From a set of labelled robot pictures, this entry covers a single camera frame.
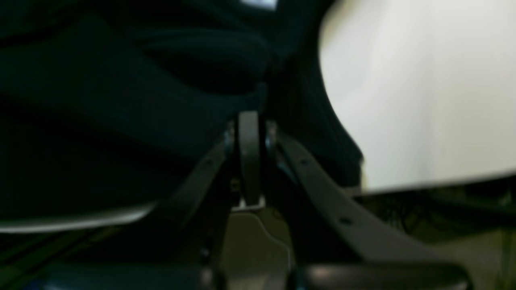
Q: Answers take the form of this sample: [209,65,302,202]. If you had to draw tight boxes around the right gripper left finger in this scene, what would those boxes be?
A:
[161,111,260,258]

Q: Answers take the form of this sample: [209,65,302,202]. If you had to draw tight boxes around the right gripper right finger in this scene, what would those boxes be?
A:
[264,121,472,290]

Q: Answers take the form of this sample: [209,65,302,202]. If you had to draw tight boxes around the black T-shirt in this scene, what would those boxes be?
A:
[0,0,363,220]

